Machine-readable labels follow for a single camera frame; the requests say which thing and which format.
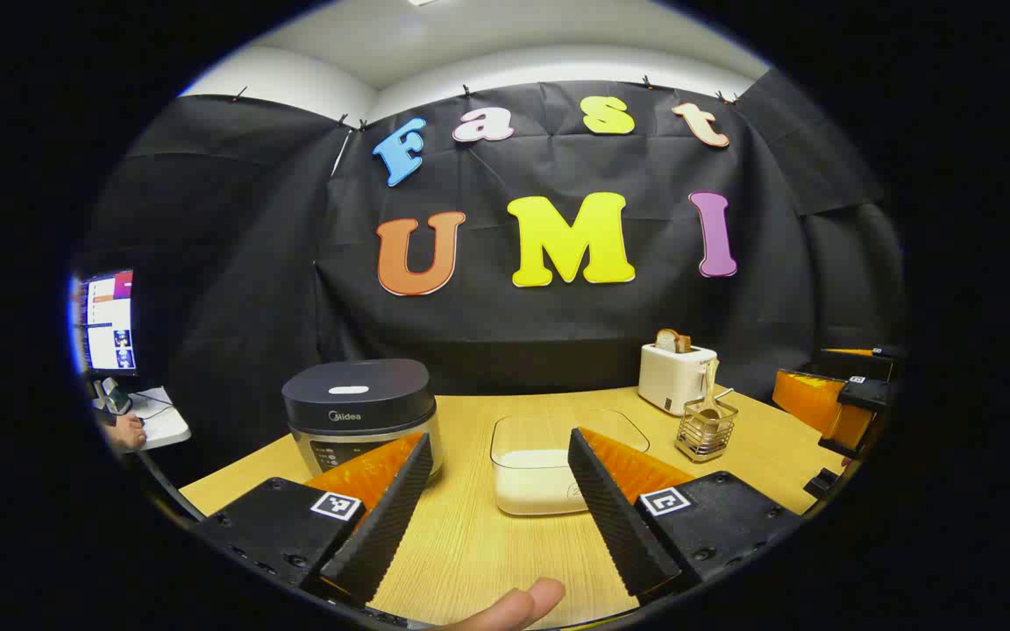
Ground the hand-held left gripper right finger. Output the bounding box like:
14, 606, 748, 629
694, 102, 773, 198
568, 427, 804, 603

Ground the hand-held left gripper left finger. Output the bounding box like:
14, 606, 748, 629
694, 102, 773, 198
194, 429, 436, 610

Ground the wooden spoon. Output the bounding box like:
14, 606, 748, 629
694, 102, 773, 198
696, 358, 727, 429

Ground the wire chopstick holder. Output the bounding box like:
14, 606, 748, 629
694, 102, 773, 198
674, 394, 740, 464

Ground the black silver rice cooker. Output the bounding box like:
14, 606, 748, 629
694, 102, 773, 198
281, 358, 445, 485

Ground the clear plastic container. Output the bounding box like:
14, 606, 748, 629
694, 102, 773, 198
489, 408, 651, 518

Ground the white toaster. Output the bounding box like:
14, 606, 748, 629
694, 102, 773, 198
637, 342, 720, 416

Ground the white side table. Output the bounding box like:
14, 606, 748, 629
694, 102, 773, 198
93, 386, 192, 452

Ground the black backdrop cloth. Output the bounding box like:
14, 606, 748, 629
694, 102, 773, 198
75, 81, 909, 470

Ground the grey desktop device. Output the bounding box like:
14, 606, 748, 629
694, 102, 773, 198
93, 379, 133, 417

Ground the computer monitor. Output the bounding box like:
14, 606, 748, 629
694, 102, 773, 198
71, 267, 139, 379

